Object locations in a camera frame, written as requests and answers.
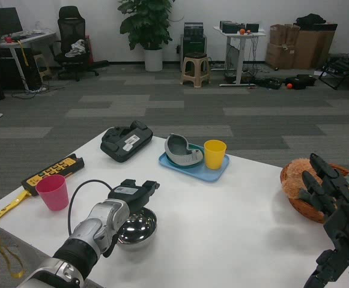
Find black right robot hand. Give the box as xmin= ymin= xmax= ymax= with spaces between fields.
xmin=298 ymin=152 xmax=349 ymax=288

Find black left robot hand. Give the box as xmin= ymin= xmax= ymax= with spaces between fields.
xmin=101 ymin=178 xmax=161 ymax=259

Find shiny metal bowl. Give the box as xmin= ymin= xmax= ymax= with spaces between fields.
xmin=115 ymin=207 xmax=158 ymax=253

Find round wicker basket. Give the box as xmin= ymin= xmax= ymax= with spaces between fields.
xmin=279 ymin=160 xmax=349 ymax=224

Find black handheld controller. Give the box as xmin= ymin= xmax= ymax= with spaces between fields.
xmin=99 ymin=119 xmax=154 ymax=164

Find grey curved face pad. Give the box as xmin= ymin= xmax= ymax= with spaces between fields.
xmin=164 ymin=133 xmax=205 ymax=167

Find brown plush toy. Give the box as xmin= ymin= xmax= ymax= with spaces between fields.
xmin=282 ymin=145 xmax=349 ymax=208

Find pink plastic cup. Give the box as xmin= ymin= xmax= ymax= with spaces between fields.
xmin=35 ymin=174 xmax=70 ymax=212

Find yellow black remote control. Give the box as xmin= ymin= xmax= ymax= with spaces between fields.
xmin=21 ymin=152 xmax=85 ymax=197

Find teal plate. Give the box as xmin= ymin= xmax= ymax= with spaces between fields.
xmin=166 ymin=143 xmax=207 ymax=169

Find light blue plastic tray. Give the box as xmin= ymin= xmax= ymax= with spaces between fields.
xmin=158 ymin=143 xmax=231 ymax=184

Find yellow plastic cup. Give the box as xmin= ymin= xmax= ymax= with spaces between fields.
xmin=203 ymin=139 xmax=228 ymax=170

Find white plant pot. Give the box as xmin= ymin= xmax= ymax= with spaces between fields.
xmin=144 ymin=47 xmax=164 ymax=73

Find beige plastic stool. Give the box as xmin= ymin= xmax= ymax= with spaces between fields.
xmin=179 ymin=51 xmax=212 ymax=89

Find black floor bag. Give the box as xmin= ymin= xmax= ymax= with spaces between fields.
xmin=284 ymin=74 xmax=317 ymax=91

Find black folding chair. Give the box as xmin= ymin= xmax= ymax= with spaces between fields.
xmin=318 ymin=44 xmax=349 ymax=91

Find small beige stool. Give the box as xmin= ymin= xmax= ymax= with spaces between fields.
xmin=32 ymin=53 xmax=52 ymax=82

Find white grey crumpled cloth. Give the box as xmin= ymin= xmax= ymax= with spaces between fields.
xmin=65 ymin=38 xmax=86 ymax=59

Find black floor equipment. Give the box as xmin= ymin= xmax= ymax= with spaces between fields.
xmin=253 ymin=77 xmax=282 ymax=90

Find black stacked equipment cases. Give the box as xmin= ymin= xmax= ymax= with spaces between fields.
xmin=180 ymin=21 xmax=208 ymax=65

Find black mesh office chair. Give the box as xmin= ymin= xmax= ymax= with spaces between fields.
xmin=49 ymin=5 xmax=109 ymax=82

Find green leafy potted plant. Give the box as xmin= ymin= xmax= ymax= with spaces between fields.
xmin=117 ymin=0 xmax=177 ymax=51

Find large cardboard box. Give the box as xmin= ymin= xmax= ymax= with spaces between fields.
xmin=293 ymin=23 xmax=338 ymax=70

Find white standing desk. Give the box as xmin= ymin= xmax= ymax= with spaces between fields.
xmin=213 ymin=25 xmax=267 ymax=88

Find small cardboard boxes stack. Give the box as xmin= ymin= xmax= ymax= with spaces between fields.
xmin=265 ymin=23 xmax=301 ymax=70

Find grey office desk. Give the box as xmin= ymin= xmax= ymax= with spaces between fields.
xmin=0 ymin=29 xmax=58 ymax=91

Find black equipment box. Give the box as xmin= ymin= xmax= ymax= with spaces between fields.
xmin=219 ymin=20 xmax=241 ymax=35

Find black bag on boxes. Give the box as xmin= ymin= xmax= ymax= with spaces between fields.
xmin=295 ymin=13 xmax=327 ymax=25

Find black computer monitor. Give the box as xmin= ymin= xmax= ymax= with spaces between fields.
xmin=0 ymin=7 xmax=24 ymax=39

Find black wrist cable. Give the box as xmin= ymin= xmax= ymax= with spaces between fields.
xmin=67 ymin=179 xmax=115 ymax=238

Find yellow strap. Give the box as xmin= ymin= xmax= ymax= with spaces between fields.
xmin=0 ymin=188 xmax=32 ymax=280

